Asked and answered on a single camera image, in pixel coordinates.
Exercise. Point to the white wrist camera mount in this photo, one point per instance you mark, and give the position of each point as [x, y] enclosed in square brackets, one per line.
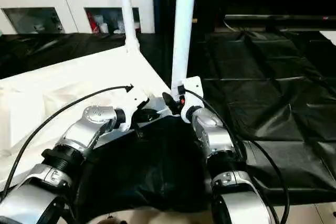
[193, 90]
[131, 103]

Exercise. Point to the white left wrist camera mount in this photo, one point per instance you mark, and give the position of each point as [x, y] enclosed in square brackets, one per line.
[131, 103]

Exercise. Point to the white cup with red label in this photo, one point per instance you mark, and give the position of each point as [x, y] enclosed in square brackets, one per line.
[136, 24]

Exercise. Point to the white flat board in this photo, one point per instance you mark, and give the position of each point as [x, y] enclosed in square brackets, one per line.
[329, 36]

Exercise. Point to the red white bottle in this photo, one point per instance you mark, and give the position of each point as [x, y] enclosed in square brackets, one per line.
[94, 24]

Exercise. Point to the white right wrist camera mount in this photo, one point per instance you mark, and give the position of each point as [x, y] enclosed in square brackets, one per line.
[193, 90]

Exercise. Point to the black plastic mat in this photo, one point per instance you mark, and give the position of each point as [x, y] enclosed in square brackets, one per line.
[275, 77]

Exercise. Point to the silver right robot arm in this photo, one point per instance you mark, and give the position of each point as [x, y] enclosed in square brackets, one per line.
[218, 132]

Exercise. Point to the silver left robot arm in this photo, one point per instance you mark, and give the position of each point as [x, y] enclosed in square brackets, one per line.
[84, 129]

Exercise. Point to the white plastic table top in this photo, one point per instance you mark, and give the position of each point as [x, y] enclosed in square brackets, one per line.
[65, 82]

